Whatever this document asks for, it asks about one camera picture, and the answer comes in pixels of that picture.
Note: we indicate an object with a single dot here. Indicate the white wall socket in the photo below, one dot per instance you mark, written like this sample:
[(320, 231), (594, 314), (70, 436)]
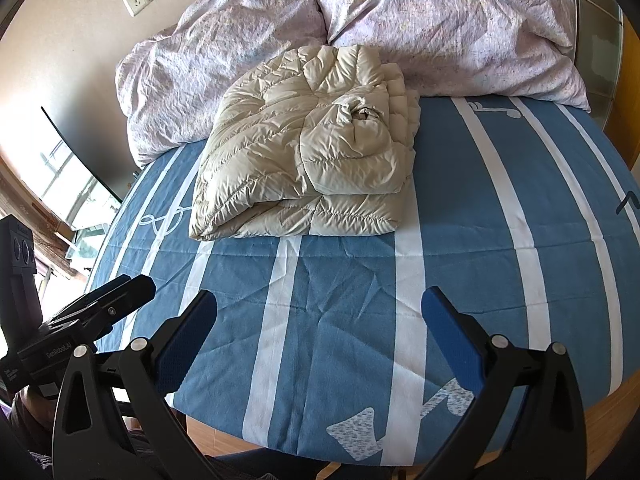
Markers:
[(136, 3)]

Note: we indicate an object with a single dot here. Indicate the cream quilted down jacket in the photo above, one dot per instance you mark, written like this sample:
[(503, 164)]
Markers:
[(300, 160)]

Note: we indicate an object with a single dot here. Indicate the wooden bed frame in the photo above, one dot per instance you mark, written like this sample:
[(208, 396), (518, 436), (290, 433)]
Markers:
[(607, 410)]

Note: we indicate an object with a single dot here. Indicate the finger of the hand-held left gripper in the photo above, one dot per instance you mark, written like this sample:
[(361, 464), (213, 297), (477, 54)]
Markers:
[(107, 287), (125, 300)]

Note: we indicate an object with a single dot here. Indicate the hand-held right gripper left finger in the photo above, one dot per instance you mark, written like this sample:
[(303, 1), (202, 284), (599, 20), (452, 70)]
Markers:
[(192, 330)]

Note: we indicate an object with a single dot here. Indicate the black monitor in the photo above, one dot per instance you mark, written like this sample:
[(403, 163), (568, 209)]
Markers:
[(85, 160)]

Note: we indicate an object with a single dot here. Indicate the wooden-framed window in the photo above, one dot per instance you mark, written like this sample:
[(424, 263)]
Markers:
[(65, 210)]

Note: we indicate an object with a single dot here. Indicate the blue white striped bed sheet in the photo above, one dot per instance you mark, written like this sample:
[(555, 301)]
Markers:
[(500, 220)]

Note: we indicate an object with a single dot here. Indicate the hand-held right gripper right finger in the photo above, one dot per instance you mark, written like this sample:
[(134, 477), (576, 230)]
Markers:
[(450, 330)]

